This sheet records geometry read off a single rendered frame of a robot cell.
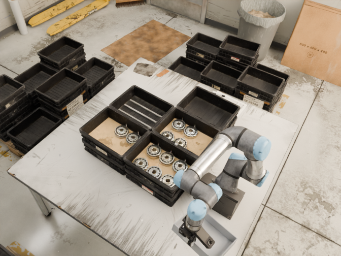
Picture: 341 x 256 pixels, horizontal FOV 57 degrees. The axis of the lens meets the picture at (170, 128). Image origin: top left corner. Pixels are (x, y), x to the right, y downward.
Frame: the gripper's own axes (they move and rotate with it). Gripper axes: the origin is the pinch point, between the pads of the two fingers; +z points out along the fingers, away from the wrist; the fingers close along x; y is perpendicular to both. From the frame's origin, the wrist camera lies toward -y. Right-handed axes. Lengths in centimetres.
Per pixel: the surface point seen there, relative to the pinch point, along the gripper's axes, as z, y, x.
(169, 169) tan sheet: 24, 47, -37
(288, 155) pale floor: 108, 1, -179
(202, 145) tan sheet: 24, 42, -69
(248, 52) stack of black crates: 57, 98, -236
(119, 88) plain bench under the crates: 37, 141, -80
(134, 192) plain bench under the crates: 37, 57, -15
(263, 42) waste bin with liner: 74, 104, -291
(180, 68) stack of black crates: 80, 152, -184
